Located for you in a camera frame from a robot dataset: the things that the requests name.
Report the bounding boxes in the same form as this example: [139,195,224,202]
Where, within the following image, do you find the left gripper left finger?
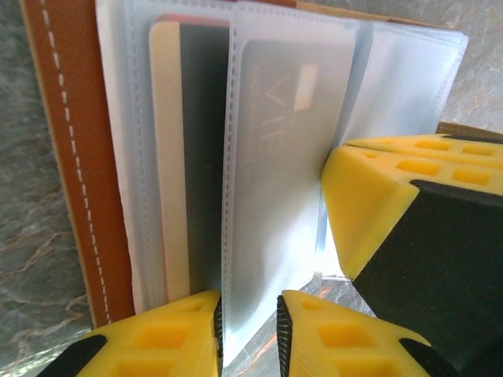
[46,289,224,377]

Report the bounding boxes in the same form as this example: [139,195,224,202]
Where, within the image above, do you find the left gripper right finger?
[277,289,461,377]

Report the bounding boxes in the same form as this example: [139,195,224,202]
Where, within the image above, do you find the grey VIP card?
[235,38,357,244]

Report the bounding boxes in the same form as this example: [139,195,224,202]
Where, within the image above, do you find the brown leather card holder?
[19,0,503,364]

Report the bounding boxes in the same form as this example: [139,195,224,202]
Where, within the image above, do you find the cream card with black stripe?
[149,21,231,302]

